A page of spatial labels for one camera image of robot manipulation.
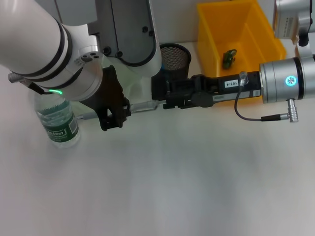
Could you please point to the clear bottle with green label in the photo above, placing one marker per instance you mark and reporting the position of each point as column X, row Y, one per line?
column 59, row 123

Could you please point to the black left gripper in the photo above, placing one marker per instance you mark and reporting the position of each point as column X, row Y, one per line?
column 109, row 91

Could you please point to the grey transparent pen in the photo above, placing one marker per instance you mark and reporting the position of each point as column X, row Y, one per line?
column 145, row 106

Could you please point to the green plastic wrapper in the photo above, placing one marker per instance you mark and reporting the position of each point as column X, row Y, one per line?
column 229, row 59

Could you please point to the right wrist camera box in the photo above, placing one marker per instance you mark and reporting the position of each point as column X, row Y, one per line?
column 285, row 22

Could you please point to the yellow plastic bin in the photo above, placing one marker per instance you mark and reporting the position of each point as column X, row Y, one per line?
column 214, row 29

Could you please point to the black mesh pen holder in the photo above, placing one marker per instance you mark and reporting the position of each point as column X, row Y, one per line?
column 177, row 59

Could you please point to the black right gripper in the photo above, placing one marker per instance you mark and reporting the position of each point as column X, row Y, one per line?
column 221, row 86

